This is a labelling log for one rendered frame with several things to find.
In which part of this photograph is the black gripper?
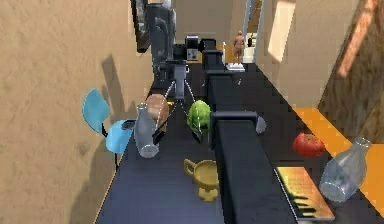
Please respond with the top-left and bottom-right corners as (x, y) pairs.
(152, 43), (204, 146)

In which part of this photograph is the brown bread loaf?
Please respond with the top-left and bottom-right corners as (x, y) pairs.
(145, 93), (170, 133)

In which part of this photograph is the green lettuce head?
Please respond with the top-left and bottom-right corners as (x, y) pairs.
(186, 99), (212, 132)

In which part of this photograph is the clear glass bottle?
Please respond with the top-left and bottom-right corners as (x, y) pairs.
(133, 102), (161, 159)
(318, 136), (373, 203)

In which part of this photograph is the gold trophy cup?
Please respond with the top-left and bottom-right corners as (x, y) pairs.
(183, 158), (221, 202)

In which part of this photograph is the small grey round object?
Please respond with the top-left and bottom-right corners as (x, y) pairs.
(255, 116), (268, 135)

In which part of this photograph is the blue chair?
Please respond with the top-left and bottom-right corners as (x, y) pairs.
(81, 87), (137, 169)

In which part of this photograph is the brown statue on white base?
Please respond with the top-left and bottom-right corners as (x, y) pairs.
(226, 30), (247, 72)

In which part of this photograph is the red tomato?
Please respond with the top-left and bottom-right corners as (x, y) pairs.
(292, 132), (327, 159)

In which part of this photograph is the dark framed wall picture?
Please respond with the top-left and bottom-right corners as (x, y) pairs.
(130, 0), (152, 54)

